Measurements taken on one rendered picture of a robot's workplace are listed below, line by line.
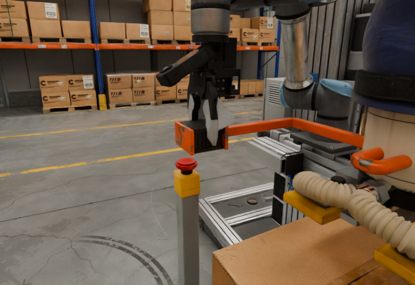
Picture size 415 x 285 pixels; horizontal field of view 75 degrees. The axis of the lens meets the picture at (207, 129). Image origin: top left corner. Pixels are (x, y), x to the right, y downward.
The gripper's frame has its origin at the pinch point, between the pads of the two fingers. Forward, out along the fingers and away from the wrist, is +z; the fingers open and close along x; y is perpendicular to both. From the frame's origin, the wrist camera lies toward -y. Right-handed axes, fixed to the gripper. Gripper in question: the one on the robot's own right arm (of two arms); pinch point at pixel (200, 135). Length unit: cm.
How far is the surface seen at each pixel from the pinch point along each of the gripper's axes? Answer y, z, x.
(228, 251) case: 3.6, 25.4, -6.5
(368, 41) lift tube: 21.0, -18.6, -19.8
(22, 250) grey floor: -64, 121, 161
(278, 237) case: 16.8, 25.3, -7.8
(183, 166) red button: 5.5, 16.8, 23.2
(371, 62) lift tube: 20.0, -15.3, -21.5
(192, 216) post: 8.4, 34.8, 22.7
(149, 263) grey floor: 13, 120, 105
